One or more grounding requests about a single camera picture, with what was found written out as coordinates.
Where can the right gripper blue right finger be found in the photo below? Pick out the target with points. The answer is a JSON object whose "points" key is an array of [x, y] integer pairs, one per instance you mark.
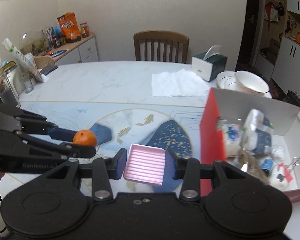
{"points": [[173, 165]]}

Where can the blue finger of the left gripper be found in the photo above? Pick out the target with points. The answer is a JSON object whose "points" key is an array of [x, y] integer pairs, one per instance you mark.
{"points": [[78, 151], [62, 134]]}

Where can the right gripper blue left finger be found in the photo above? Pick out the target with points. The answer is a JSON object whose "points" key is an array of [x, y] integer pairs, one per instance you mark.
{"points": [[118, 163]]}

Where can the orange tangerine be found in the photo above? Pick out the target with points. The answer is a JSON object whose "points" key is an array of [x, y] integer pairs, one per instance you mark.
{"points": [[85, 137]]}

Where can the pink ribbed square tray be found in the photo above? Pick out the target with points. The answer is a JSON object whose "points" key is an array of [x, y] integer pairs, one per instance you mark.
{"points": [[145, 165]]}

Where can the white tissue paper pack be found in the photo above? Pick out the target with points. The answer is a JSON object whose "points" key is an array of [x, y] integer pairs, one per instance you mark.
{"points": [[257, 133]]}

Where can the blue thread spool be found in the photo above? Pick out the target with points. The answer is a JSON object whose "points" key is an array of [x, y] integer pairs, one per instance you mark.
{"points": [[267, 166]]}

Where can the clear glass jar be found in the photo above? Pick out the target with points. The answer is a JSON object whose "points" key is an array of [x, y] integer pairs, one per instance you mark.
{"points": [[7, 94]]}

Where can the white side cabinet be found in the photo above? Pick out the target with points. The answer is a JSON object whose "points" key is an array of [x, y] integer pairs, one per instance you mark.
{"points": [[83, 51]]}

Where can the white paper napkin sheet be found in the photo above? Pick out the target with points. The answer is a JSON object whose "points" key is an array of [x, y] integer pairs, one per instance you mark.
{"points": [[181, 83]]}

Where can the clear fish bowl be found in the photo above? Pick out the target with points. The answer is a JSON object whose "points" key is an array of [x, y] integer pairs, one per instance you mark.
{"points": [[34, 42]]}

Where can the red white cardboard box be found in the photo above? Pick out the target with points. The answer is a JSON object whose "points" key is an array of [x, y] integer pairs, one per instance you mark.
{"points": [[221, 129]]}

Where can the red lidded jar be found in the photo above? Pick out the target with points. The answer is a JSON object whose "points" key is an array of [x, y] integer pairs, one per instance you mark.
{"points": [[84, 27]]}

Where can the white gold-rimmed plate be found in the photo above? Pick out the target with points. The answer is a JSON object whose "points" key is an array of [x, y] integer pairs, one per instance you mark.
{"points": [[226, 80]]}

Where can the orange snack bag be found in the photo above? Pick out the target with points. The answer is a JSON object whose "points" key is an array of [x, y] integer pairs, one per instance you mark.
{"points": [[69, 27]]}

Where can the green white tissue box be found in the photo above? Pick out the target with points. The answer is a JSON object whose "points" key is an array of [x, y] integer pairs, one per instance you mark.
{"points": [[209, 64]]}

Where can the white gold-rimmed bowl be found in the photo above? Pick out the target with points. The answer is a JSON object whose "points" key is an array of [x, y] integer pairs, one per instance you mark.
{"points": [[250, 83]]}

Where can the brown wooden chair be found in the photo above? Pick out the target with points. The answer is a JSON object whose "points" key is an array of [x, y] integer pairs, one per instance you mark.
{"points": [[161, 46]]}

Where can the white wall cabinet unit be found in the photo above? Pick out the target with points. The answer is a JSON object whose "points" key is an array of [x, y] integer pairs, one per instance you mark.
{"points": [[278, 44]]}

